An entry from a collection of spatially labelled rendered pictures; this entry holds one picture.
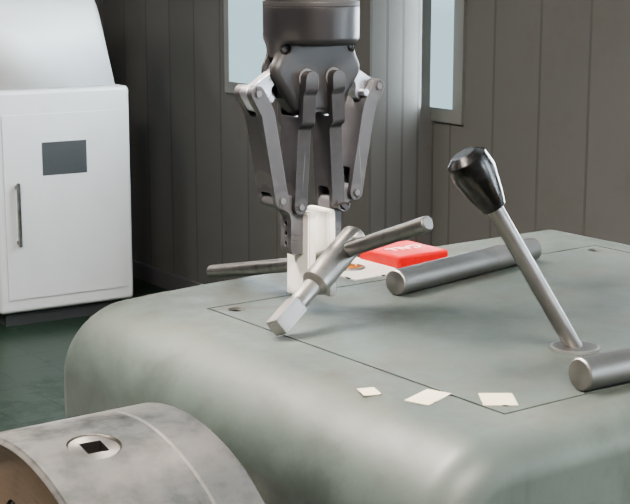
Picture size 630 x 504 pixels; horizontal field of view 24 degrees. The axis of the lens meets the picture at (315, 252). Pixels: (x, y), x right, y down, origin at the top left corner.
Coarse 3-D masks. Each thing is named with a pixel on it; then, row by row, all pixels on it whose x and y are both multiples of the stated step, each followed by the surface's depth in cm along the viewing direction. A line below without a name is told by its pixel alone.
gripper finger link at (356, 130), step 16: (368, 96) 116; (352, 112) 117; (368, 112) 116; (352, 128) 116; (368, 128) 116; (352, 144) 116; (368, 144) 116; (352, 160) 116; (352, 176) 116; (352, 192) 116
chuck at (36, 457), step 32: (96, 416) 96; (128, 416) 95; (0, 448) 91; (32, 448) 89; (64, 448) 89; (128, 448) 90; (160, 448) 91; (0, 480) 91; (32, 480) 87; (64, 480) 86; (96, 480) 87; (128, 480) 88; (160, 480) 88; (192, 480) 89
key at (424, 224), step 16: (400, 224) 108; (416, 224) 106; (432, 224) 106; (352, 240) 112; (368, 240) 110; (384, 240) 109; (400, 240) 108; (352, 256) 112; (208, 272) 133; (224, 272) 130; (240, 272) 127; (256, 272) 124; (272, 272) 122
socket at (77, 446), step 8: (80, 440) 91; (88, 440) 91; (96, 440) 91; (104, 440) 91; (112, 440) 91; (72, 448) 90; (80, 448) 90; (88, 448) 91; (96, 448) 91; (104, 448) 91; (112, 448) 90; (120, 448) 91; (88, 456) 89; (96, 456) 89; (104, 456) 89
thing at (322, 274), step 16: (336, 240) 113; (320, 256) 112; (336, 256) 112; (320, 272) 110; (336, 272) 111; (304, 288) 110; (320, 288) 110; (288, 304) 108; (304, 304) 109; (272, 320) 107; (288, 320) 108
